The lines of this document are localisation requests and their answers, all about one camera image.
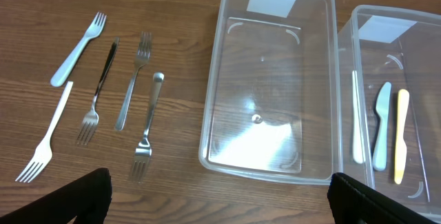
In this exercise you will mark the thick handled metal fork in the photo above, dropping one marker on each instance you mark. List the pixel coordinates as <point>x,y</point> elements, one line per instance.
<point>143,151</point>

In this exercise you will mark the dark handled metal fork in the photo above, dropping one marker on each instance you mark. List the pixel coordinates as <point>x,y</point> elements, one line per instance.
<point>91,118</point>

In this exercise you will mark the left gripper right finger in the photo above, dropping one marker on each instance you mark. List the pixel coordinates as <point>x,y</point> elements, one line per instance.
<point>353,202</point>

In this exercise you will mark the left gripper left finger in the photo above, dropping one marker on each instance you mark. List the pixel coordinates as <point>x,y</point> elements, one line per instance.
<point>85,200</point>

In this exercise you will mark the light blue plastic fork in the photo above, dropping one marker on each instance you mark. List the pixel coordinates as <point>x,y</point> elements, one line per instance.
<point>93,31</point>

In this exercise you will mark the yellow plastic knife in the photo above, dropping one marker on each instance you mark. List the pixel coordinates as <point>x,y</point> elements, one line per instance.
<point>401,147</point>

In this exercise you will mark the white plastic knife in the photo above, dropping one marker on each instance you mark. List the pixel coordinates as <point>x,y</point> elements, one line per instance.
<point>357,152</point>

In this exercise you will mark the clear plastic container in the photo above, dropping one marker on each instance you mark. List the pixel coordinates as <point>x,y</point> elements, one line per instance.
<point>400,46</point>
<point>272,107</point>

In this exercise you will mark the upright metal fork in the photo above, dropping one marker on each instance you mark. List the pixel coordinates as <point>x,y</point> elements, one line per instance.
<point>142,58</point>

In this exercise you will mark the right clear plastic container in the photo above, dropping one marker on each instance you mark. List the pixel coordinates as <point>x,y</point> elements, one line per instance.
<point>400,46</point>

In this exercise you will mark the left clear plastic container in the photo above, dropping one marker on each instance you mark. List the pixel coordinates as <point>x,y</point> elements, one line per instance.
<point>272,107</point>

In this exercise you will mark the white plastic fork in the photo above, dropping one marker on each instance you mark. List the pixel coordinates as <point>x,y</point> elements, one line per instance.
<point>43,152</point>

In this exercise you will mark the light blue plastic knife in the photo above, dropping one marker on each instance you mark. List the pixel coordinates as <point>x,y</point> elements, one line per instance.
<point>382,110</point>

